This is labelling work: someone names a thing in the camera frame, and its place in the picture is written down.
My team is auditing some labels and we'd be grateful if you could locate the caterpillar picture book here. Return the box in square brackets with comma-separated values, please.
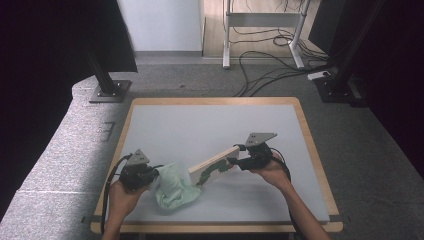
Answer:
[188, 146, 241, 187]

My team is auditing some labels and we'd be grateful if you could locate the tangle of black floor cables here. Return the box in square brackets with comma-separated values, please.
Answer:
[229, 0, 338, 98]

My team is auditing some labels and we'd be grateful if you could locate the light green cloth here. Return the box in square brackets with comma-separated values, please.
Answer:
[153, 162, 203, 210]

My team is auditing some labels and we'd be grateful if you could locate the grey table mat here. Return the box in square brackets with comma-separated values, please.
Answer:
[100, 104, 331, 224]

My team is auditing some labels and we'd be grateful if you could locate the white power strip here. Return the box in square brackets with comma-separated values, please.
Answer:
[307, 70, 332, 82]

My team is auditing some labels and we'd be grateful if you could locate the person's left hand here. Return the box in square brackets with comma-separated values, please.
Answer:
[107, 180, 150, 221]

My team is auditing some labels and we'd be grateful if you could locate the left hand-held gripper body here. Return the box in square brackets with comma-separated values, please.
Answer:
[119, 148, 160, 193]

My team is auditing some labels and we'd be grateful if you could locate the person's right hand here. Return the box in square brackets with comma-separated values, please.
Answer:
[251, 152, 291, 193]

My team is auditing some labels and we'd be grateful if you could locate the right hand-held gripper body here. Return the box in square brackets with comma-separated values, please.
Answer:
[245, 132, 278, 170]

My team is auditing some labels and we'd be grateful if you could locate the black curtain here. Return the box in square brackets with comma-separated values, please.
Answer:
[308, 0, 424, 178]
[0, 0, 138, 221]

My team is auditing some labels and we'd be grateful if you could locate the black stand with grey base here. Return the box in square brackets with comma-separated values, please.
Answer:
[84, 49, 133, 104]

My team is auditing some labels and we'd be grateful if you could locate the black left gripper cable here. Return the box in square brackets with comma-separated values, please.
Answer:
[99, 153, 134, 236]

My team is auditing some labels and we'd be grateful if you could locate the white metal desk frame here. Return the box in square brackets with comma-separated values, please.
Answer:
[222, 0, 313, 70]

